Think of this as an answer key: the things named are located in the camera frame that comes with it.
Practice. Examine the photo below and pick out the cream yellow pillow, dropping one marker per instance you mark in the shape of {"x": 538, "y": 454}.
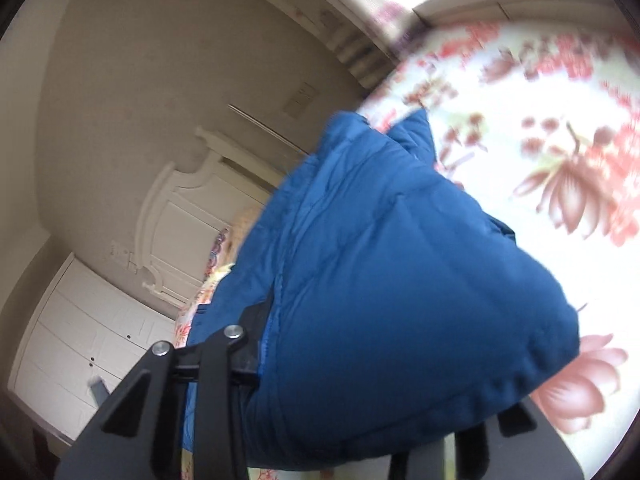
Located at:
{"x": 245, "y": 232}

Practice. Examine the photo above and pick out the colourful patterned pillow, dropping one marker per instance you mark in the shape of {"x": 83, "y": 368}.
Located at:
{"x": 217, "y": 255}

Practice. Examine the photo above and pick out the white window sill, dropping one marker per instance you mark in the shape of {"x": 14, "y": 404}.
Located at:
{"x": 525, "y": 7}

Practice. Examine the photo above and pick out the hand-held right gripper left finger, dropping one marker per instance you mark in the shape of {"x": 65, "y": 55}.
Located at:
{"x": 250, "y": 340}

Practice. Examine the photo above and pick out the white bed headboard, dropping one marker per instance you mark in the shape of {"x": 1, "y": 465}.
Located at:
{"x": 185, "y": 225}

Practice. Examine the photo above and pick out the wall switch plate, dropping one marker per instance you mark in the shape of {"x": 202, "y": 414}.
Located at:
{"x": 301, "y": 97}

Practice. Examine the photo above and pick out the beige curtain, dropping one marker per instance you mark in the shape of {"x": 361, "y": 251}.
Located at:
{"x": 350, "y": 35}

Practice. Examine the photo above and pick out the white dresser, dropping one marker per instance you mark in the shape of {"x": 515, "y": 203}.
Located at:
{"x": 75, "y": 340}

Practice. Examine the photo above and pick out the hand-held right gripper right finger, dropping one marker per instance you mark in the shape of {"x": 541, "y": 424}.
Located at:
{"x": 550, "y": 455}

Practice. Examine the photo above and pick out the blue puffer jacket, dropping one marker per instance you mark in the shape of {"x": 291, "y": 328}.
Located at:
{"x": 400, "y": 285}

